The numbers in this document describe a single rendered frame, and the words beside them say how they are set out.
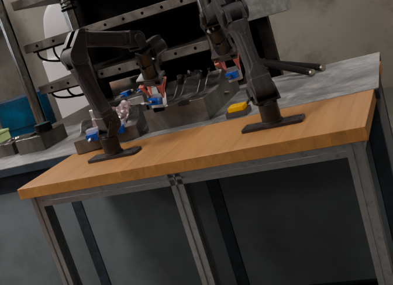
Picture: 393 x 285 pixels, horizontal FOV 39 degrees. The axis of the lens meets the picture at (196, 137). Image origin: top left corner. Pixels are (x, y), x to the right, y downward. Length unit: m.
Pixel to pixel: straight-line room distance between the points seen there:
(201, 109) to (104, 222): 0.69
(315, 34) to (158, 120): 3.45
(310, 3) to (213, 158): 3.91
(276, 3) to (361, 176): 1.45
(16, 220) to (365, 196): 1.65
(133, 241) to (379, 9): 3.62
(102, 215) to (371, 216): 1.22
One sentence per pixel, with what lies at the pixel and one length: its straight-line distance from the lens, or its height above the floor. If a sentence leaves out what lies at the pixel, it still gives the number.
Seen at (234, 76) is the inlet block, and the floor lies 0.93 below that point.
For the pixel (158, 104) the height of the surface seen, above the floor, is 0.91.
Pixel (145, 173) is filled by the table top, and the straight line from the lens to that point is 1.76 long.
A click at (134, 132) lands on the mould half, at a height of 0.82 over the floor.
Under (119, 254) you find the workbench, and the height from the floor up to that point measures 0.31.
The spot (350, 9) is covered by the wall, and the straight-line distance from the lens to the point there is 5.41.
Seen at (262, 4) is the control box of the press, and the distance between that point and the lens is 2.89.
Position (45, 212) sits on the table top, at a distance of 2.06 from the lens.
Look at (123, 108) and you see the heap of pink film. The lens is 2.37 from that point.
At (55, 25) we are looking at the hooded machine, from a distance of 5.34.
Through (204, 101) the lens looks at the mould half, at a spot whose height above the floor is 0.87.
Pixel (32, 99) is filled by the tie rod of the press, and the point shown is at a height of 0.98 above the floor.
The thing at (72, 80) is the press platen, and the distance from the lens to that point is 3.28.
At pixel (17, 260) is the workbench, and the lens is 2.81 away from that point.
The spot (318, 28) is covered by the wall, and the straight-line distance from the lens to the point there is 5.46.
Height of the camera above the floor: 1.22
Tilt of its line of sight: 13 degrees down
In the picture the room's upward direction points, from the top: 17 degrees counter-clockwise
